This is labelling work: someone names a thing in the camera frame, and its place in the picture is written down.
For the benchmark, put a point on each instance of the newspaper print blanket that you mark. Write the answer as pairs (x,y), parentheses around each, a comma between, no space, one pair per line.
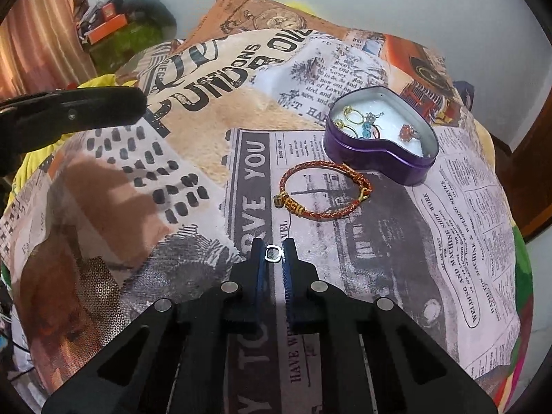
(388,267)

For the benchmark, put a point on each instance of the yellow plastic frame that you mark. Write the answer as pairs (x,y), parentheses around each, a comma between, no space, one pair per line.
(297,4)

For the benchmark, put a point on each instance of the pile of clutter with orange box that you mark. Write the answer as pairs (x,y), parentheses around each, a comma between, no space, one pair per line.
(138,2)

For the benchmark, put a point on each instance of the orange box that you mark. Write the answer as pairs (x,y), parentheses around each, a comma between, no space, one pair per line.
(105,29)

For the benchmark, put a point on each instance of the green patterned box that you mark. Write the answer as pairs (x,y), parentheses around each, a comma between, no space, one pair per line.
(129,45)

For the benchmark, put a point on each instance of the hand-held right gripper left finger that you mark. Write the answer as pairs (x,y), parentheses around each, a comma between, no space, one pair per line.
(260,276)

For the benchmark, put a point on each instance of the striped brown curtain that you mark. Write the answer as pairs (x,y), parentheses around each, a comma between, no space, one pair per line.
(39,34)

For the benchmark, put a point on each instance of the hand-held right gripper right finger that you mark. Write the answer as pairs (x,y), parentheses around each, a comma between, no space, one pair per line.
(288,293)

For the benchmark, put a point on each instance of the purple heart-shaped tin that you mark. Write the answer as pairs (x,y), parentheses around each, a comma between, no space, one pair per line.
(371,159)

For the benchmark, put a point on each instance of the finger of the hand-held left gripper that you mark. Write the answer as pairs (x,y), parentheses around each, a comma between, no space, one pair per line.
(103,108)
(30,99)

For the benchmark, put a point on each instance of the multicoloured fleece blanket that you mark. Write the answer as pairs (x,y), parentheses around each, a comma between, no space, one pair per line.
(515,332)

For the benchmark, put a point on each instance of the blue gem earring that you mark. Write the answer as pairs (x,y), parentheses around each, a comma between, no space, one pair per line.
(367,128)

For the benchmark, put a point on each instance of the dark blue pillow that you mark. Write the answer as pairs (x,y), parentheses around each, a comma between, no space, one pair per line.
(463,92)

